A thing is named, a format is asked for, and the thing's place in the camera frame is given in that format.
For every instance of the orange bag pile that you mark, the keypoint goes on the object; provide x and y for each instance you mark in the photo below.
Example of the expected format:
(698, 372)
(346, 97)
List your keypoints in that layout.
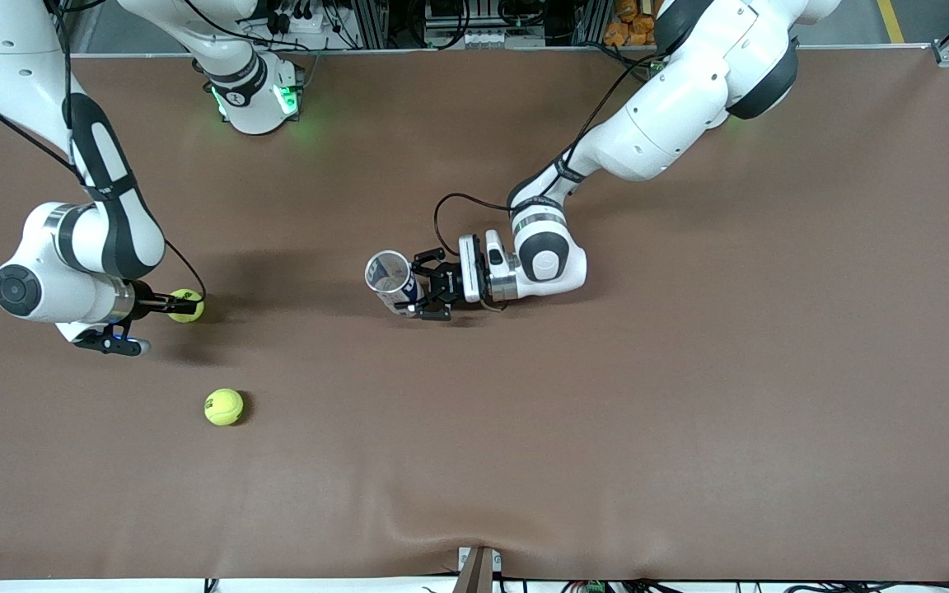
(631, 21)

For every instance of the tennis ball Wilson 3 print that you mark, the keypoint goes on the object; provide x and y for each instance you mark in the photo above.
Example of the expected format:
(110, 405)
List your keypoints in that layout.
(184, 294)

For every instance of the brown table mat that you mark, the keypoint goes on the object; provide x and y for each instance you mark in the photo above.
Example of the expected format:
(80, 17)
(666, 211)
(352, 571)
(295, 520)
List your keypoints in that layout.
(689, 371)

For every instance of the green terminal connector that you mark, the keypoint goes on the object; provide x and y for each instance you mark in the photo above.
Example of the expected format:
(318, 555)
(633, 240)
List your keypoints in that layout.
(594, 587)

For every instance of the metal edge bracket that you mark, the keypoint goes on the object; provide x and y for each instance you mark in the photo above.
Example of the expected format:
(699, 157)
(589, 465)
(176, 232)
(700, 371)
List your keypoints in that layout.
(479, 572)

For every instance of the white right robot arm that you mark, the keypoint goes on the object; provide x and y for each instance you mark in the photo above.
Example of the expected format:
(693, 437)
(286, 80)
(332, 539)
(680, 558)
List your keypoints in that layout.
(95, 239)

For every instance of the blue white tennis ball can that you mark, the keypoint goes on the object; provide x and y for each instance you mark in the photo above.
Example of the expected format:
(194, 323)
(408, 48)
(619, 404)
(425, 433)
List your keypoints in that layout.
(388, 272)

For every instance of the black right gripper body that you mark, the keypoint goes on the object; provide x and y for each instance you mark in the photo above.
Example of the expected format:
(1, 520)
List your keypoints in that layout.
(143, 299)

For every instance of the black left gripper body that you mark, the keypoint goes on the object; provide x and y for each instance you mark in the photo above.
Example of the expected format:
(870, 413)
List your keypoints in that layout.
(446, 286)

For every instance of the tennis ball Roland Garros print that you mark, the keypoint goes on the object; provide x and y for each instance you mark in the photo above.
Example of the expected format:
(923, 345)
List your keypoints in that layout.
(226, 409)

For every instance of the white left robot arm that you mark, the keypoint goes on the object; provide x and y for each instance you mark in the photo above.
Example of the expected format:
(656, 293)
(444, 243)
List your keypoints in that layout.
(672, 123)

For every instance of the white power strip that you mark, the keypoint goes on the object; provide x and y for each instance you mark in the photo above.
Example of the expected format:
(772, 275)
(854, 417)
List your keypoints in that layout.
(301, 21)

